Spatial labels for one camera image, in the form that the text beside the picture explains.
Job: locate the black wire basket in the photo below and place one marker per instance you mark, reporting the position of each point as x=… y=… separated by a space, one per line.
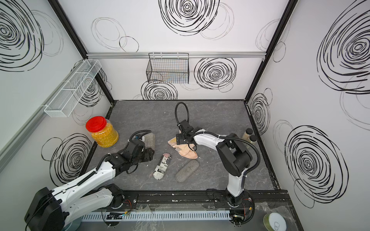
x=168 y=67

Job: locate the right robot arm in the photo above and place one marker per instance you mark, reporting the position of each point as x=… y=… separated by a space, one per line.
x=238 y=156

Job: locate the brown spice bottle near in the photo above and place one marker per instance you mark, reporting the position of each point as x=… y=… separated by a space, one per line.
x=253 y=139

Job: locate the brown spice bottle far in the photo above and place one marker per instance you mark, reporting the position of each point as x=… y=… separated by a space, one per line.
x=247 y=134

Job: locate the grey rectangular eyeglass case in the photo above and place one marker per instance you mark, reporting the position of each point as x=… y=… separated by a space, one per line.
x=149 y=140

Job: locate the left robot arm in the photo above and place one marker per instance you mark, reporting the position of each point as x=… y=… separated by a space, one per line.
x=52 y=210

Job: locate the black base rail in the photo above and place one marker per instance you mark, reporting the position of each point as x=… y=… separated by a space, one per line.
x=216 y=198

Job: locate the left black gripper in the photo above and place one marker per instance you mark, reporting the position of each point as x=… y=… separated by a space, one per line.
x=149 y=154

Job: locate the white mesh shelf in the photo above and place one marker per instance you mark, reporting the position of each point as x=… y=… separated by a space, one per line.
x=73 y=88

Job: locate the red lid yellow jar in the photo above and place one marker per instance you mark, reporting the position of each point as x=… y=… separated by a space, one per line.
x=102 y=131

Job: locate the brown spice bottle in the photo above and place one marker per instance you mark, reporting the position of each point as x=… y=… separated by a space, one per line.
x=253 y=139
x=247 y=134

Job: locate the white slotted cable duct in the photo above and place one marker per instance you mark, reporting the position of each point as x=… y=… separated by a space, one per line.
x=158 y=216

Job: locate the grey oval eyeglass case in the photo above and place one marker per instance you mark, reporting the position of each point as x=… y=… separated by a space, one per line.
x=187 y=171

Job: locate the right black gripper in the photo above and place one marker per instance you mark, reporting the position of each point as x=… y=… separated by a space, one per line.
x=179 y=137

